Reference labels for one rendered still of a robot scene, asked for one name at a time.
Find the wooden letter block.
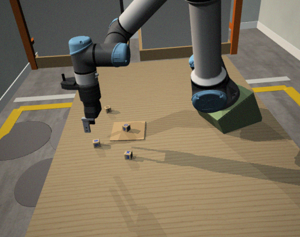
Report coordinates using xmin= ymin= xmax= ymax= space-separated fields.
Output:
xmin=104 ymin=106 xmax=112 ymax=113
xmin=124 ymin=150 xmax=132 ymax=160
xmin=122 ymin=123 xmax=130 ymax=132
xmin=93 ymin=139 xmax=100 ymax=148

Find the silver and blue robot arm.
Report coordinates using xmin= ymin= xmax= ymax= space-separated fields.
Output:
xmin=69 ymin=0 xmax=240 ymax=113

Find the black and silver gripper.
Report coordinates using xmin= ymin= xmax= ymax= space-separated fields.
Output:
xmin=61 ymin=71 xmax=102 ymax=133

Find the tan flat mat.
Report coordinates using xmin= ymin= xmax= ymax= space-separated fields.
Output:
xmin=110 ymin=121 xmax=145 ymax=141

